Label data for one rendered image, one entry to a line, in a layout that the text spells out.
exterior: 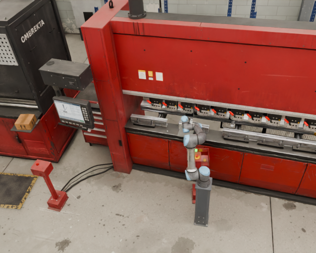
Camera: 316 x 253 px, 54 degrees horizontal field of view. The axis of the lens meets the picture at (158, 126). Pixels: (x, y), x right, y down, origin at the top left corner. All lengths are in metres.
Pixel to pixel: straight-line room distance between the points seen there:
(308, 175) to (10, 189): 4.09
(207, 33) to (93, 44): 1.20
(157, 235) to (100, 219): 0.80
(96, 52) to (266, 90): 1.86
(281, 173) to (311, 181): 0.36
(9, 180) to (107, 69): 2.54
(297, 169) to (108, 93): 2.45
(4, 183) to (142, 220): 2.21
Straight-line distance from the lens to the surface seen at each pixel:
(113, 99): 3.78
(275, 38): 3.17
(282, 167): 4.10
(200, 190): 3.57
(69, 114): 3.70
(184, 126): 3.56
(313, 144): 4.00
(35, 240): 4.47
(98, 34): 3.37
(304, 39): 3.19
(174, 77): 3.55
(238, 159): 4.07
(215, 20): 3.31
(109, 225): 4.28
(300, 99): 3.56
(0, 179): 5.34
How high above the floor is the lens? 3.60
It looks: 42 degrees down
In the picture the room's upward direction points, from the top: 5 degrees counter-clockwise
